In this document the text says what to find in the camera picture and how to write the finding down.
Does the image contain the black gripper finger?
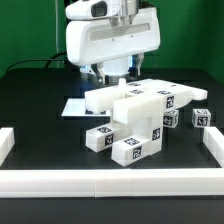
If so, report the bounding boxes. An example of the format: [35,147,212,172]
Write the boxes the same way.
[93,63,105,84]
[133,53,144,77]

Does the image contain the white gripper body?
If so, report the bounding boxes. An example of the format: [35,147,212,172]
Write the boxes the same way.
[66,7,160,66]

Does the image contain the white chair back frame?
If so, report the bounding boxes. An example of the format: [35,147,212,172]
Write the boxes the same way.
[85,79,208,124]

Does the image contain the white chair seat plate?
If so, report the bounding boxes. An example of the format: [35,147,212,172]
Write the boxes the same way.
[113,79,166,145]

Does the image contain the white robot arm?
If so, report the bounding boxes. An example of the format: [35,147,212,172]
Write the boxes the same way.
[65,0,160,83]

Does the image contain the white tagged chair nut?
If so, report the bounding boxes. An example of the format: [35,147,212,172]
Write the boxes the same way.
[163,110,179,128]

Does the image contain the white marker base sheet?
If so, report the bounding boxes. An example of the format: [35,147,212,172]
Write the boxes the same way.
[61,98,110,117]

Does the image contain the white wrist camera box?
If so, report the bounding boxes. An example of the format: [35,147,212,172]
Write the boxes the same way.
[65,0,121,20]

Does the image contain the black cable bundle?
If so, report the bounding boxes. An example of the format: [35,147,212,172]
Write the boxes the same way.
[6,0,69,73]

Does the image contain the white U-shaped fence frame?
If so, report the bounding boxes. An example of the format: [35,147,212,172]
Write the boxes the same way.
[0,126,224,199]

